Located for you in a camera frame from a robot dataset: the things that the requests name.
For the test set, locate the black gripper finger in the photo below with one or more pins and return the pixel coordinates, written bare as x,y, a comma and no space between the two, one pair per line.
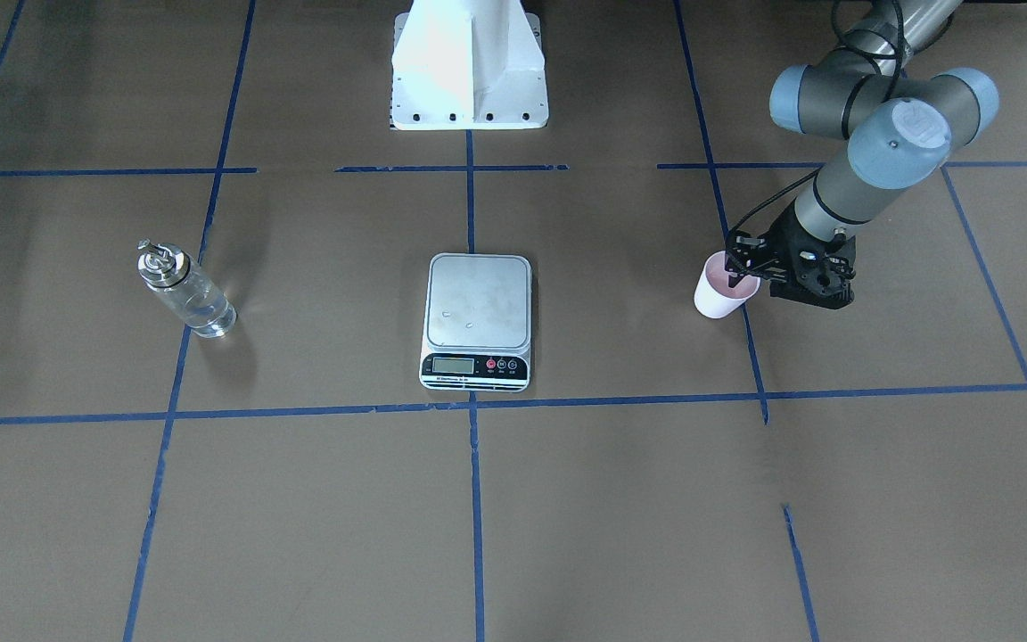
745,251
740,277

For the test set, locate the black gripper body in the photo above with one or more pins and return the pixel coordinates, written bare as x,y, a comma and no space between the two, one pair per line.
778,246

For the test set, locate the pink plastic cup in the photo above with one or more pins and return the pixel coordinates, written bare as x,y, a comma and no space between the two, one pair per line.
712,298

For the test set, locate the glass sauce bottle metal lid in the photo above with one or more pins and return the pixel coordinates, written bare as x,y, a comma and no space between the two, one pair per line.
181,284

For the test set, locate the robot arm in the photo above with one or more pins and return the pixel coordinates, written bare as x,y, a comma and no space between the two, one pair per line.
897,131

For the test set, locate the silver kitchen scale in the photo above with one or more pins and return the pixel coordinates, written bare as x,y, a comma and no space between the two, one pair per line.
477,323

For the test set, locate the white pedestal column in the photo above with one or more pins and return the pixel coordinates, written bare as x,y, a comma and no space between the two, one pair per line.
468,65

